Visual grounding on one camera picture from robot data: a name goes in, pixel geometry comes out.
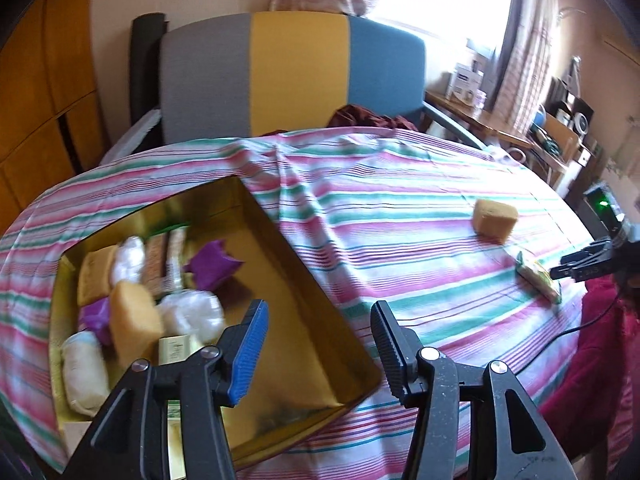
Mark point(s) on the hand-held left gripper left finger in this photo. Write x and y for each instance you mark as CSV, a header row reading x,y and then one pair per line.
x,y
247,355

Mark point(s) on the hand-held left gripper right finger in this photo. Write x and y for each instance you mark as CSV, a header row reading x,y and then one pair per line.
x,y
390,350

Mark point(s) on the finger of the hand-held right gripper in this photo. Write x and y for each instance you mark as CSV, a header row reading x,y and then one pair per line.
x,y
592,254
585,272

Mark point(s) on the green white snack packet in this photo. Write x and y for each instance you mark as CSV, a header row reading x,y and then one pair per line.
x,y
540,277

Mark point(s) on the white ball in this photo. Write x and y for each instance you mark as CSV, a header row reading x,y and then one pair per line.
x,y
192,312
127,260

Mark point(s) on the small beige box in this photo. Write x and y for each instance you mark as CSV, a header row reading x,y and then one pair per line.
x,y
175,349

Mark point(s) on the gold tin box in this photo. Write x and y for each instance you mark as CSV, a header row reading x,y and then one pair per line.
x,y
280,285

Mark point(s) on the purple paper box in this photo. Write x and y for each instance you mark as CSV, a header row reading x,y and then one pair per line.
x,y
212,267

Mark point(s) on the yellow sponge cake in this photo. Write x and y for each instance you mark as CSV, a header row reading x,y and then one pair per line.
x,y
135,322
495,220
95,275

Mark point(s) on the brown snack packet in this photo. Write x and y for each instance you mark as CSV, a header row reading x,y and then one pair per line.
x,y
156,260
176,255

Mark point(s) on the purple foil packet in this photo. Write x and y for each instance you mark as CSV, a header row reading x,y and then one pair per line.
x,y
96,316

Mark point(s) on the cream roll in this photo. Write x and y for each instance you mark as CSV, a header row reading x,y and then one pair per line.
x,y
85,375

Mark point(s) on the cardboard box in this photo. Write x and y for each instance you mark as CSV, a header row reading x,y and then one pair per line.
x,y
562,132

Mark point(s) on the striped tablecloth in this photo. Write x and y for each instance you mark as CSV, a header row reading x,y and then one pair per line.
x,y
400,240

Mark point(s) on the person's red clothing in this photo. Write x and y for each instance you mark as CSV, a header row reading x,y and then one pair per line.
x,y
600,385

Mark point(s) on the white mug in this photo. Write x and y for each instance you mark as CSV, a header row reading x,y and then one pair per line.
x,y
510,156

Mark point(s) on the white desk lamp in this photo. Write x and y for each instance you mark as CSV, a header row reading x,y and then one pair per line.
x,y
575,77

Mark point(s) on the wooden side table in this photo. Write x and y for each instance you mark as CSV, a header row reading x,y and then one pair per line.
x,y
475,115

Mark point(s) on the pink checked curtain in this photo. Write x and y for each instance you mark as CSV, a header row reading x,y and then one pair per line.
x,y
530,50

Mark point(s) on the white carton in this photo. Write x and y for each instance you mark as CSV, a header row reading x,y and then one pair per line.
x,y
465,85

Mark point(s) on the dark red cloth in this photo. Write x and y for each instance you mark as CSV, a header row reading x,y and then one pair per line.
x,y
360,117

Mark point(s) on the grey yellow blue chair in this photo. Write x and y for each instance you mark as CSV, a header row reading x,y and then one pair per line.
x,y
300,70

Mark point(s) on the black rolled mat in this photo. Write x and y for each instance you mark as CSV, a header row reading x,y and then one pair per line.
x,y
145,70

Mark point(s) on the wooden wardrobe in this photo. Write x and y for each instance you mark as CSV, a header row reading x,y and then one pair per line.
x,y
45,85

